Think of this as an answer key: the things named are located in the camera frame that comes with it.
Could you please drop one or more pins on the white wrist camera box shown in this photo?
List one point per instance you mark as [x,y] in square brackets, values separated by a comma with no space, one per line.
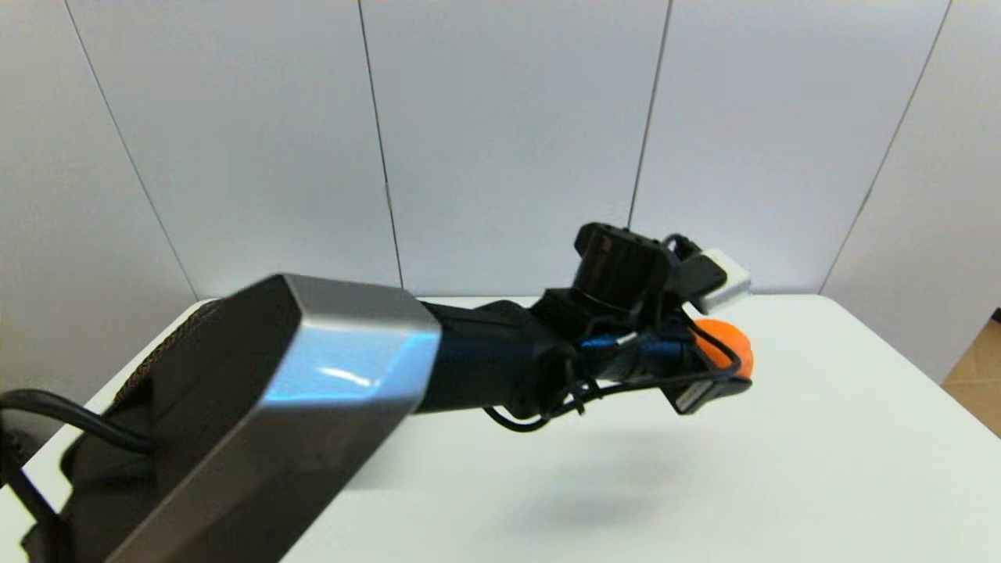
[727,281]

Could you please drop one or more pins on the orange fruit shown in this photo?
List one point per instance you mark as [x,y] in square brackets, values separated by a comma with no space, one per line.
[723,344]

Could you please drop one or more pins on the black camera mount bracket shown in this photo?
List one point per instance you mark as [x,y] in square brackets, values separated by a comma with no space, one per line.
[696,274]

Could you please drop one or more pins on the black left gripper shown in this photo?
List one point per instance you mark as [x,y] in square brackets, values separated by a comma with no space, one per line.
[641,360]

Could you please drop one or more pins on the dark brown wicker basket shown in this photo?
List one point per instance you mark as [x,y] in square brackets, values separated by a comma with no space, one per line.
[166,353]

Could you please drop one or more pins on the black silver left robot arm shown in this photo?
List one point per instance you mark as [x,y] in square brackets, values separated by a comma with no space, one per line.
[274,407]

